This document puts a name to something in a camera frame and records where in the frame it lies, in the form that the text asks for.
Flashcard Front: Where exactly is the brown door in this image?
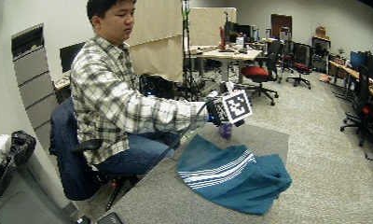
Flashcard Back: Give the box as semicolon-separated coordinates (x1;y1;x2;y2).
271;13;295;40

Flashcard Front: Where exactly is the black shelf cabinet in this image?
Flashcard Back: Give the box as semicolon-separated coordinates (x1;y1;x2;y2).
311;35;332;75

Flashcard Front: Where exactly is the blue lit monitor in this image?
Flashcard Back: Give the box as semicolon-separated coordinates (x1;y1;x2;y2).
349;50;368;72

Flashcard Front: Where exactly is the tall gray cabinet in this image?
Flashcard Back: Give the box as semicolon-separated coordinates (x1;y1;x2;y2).
10;22;61;151

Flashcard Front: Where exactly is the black flat device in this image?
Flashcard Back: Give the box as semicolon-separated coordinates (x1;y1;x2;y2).
95;212;126;224

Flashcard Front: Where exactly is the white marker cube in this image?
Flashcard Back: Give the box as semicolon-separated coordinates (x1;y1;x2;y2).
220;89;255;125

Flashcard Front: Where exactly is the person in plaid shirt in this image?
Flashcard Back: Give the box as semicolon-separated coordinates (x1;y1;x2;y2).
69;0;210;175

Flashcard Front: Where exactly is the black tripod stand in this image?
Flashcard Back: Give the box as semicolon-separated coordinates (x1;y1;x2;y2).
175;0;207;101

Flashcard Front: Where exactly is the black glove cable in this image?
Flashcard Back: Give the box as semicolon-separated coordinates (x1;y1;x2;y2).
140;101;212;181

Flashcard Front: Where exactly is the black mesh office chair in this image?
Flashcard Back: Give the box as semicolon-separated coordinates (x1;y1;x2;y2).
285;41;315;91

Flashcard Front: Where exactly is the purple cup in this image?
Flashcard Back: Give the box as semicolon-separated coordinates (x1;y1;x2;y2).
218;122;235;140

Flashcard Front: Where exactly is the cardboard box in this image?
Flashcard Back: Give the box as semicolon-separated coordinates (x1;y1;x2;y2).
315;25;329;38

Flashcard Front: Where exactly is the beige partition curtain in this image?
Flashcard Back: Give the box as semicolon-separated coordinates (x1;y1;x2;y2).
126;0;187;83

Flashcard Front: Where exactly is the black computer case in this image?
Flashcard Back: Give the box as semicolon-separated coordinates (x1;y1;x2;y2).
139;73;178;100

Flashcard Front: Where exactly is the red seat office chair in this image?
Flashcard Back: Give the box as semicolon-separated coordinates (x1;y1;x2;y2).
240;39;285;106

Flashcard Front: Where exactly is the teal striped towel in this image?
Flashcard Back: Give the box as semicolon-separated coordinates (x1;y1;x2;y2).
176;133;293;217

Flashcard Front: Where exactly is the beige partition board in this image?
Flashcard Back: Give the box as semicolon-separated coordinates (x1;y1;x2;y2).
188;7;239;48

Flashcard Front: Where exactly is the long wooden desk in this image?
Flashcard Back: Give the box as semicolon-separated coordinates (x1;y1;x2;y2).
327;60;373;107

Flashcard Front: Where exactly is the gray bin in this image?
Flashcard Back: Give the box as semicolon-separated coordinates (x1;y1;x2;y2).
0;154;79;224

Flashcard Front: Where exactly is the red bottle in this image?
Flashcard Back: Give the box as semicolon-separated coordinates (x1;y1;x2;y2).
218;26;228;51

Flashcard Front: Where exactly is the black trash bag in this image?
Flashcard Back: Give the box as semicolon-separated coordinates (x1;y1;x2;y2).
0;130;39;199

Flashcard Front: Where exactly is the blue office chair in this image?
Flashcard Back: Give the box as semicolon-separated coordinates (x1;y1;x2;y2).
47;96;143;213

